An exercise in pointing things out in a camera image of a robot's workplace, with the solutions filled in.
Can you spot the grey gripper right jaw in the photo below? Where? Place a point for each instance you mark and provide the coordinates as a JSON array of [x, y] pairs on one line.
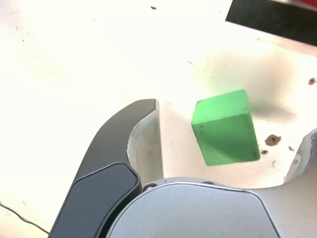
[[198, 213]]

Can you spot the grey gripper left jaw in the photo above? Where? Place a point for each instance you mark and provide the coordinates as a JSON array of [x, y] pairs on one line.
[[104, 153]]

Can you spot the green cube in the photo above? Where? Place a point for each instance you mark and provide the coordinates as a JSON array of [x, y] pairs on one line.
[[223, 129]]

